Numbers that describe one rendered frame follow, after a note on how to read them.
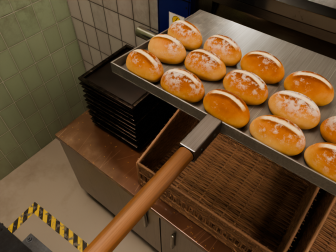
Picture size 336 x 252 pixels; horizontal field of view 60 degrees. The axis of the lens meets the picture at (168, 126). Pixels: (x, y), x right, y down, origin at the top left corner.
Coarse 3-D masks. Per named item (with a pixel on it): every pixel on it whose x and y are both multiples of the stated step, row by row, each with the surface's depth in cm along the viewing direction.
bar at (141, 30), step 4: (136, 28) 79; (140, 28) 79; (144, 28) 79; (136, 32) 80; (140, 32) 79; (144, 32) 78; (148, 32) 78; (152, 32) 78; (140, 36) 79; (144, 36) 78; (148, 36) 78; (152, 36) 77
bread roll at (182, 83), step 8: (168, 72) 59; (176, 72) 58; (184, 72) 58; (160, 80) 61; (168, 80) 59; (176, 80) 58; (184, 80) 57; (192, 80) 57; (168, 88) 59; (176, 88) 58; (184, 88) 57; (192, 88) 57; (200, 88) 58; (184, 96) 58; (192, 96) 58; (200, 96) 58
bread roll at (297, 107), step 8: (272, 96) 57; (280, 96) 55; (288, 96) 54; (296, 96) 54; (304, 96) 53; (272, 104) 56; (280, 104) 55; (288, 104) 54; (296, 104) 53; (304, 104) 53; (312, 104) 53; (272, 112) 57; (280, 112) 55; (288, 112) 54; (296, 112) 53; (304, 112) 53; (312, 112) 52; (296, 120) 53; (304, 120) 53; (312, 120) 53; (304, 128) 54
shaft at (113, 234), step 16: (176, 160) 47; (160, 176) 45; (176, 176) 47; (144, 192) 44; (160, 192) 45; (128, 208) 42; (144, 208) 43; (112, 224) 40; (128, 224) 41; (96, 240) 39; (112, 240) 39
